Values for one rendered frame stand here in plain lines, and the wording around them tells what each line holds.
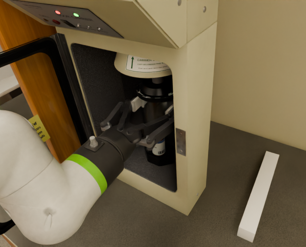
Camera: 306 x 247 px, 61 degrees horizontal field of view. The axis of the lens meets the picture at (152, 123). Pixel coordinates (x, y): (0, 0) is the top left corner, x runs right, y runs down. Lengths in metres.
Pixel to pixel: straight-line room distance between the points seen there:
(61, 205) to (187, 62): 0.29
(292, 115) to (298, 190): 0.24
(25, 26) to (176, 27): 0.37
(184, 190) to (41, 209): 0.35
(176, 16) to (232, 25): 0.50
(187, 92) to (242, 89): 0.49
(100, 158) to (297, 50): 0.61
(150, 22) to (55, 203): 0.29
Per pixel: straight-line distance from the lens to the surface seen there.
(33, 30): 0.66
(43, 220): 0.43
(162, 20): 0.34
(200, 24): 0.44
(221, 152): 0.89
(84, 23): 0.45
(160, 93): 0.60
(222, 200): 0.77
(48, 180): 0.42
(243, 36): 0.86
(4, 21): 0.63
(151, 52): 0.46
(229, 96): 0.96
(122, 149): 0.51
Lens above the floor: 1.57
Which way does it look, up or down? 39 degrees down
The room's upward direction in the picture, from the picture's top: 6 degrees counter-clockwise
